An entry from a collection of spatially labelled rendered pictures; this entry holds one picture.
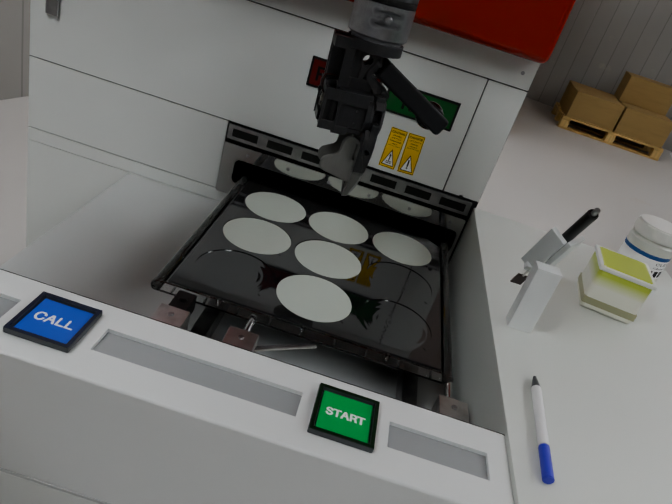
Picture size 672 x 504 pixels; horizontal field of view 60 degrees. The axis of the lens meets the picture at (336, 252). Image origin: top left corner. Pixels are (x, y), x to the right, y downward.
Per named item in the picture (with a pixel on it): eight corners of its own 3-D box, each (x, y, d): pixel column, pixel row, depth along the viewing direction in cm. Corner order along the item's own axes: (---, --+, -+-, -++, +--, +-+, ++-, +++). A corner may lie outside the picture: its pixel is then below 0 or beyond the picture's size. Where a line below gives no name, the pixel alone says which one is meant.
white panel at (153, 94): (35, 135, 109) (41, -105, 90) (445, 269, 109) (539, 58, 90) (25, 139, 106) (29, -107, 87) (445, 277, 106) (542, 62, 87)
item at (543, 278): (498, 299, 74) (545, 209, 67) (527, 309, 74) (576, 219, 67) (503, 326, 69) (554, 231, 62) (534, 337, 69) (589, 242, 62)
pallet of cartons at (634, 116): (653, 147, 736) (685, 91, 701) (658, 165, 651) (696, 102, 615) (552, 109, 768) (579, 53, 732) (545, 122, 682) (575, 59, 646)
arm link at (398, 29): (409, 5, 73) (423, 16, 66) (398, 42, 75) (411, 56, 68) (352, -10, 72) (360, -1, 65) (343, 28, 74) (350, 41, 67)
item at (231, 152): (217, 186, 106) (227, 138, 101) (446, 261, 106) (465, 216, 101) (214, 190, 104) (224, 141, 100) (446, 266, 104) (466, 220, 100)
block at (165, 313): (158, 321, 65) (162, 300, 64) (187, 331, 65) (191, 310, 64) (125, 366, 58) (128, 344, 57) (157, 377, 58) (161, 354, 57)
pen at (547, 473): (532, 371, 60) (545, 474, 48) (541, 375, 60) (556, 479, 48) (527, 378, 61) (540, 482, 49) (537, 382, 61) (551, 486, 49)
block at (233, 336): (225, 344, 65) (230, 323, 64) (254, 353, 65) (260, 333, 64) (200, 391, 58) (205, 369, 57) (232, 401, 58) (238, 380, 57)
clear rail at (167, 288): (152, 284, 69) (154, 274, 69) (450, 382, 69) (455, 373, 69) (147, 290, 68) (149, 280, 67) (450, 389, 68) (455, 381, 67)
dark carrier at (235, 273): (248, 183, 99) (249, 180, 99) (438, 245, 99) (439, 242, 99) (167, 284, 69) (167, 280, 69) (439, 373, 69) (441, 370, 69)
